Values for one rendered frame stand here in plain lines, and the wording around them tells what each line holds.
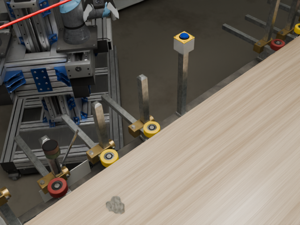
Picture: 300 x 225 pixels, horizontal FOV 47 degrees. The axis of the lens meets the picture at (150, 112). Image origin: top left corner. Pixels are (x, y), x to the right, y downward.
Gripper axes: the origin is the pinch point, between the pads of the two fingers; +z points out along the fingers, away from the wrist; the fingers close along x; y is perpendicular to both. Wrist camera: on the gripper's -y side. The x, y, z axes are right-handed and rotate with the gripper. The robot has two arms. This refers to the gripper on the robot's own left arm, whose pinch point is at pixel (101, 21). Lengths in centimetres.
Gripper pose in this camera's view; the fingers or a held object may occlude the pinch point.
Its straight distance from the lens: 160.8
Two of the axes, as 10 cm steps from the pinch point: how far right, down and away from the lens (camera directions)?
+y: -1.1, -7.1, 7.0
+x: -9.9, 1.0, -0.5
